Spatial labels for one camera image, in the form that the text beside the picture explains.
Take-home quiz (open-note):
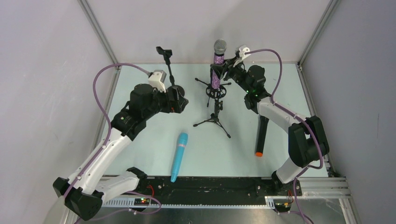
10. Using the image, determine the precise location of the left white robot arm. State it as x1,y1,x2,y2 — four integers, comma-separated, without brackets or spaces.
53,84,189,221

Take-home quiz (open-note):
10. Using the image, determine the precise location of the tripod shock mount stand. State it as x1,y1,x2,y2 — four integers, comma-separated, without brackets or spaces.
193,82,231,138

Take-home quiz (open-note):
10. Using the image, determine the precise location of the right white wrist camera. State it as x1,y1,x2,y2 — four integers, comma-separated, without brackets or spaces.
233,45,250,67

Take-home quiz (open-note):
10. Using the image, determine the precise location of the round base microphone stand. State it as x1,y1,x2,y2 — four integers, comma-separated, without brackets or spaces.
156,46,185,97

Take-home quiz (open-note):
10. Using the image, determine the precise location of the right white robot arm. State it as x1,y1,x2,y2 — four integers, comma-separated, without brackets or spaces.
211,58,330,187

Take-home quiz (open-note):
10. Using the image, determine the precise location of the black microphone orange end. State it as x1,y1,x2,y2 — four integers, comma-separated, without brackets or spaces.
255,116,269,157

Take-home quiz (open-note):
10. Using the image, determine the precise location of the purple glitter microphone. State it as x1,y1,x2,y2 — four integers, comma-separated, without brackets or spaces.
211,39,227,90

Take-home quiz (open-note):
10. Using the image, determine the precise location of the small tripod clip stand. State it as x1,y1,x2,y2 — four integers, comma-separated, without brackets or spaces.
195,68,232,107

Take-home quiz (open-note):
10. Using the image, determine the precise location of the blue microphone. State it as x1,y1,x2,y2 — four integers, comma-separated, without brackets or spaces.
170,133,188,182

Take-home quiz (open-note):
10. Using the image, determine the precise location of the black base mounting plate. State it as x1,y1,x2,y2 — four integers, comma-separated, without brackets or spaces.
135,176,302,205

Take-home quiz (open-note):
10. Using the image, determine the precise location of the right electronics board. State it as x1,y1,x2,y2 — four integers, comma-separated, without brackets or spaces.
274,202,293,214

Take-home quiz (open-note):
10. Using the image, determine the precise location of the electronics board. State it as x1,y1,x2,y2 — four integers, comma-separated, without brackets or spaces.
274,202,293,214
134,197,151,206

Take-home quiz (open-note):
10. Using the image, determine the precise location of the grey slotted cable duct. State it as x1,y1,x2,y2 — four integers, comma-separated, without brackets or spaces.
102,197,275,209

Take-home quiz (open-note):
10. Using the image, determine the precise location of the left electronics board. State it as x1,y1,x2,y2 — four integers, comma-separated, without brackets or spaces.
134,197,151,206

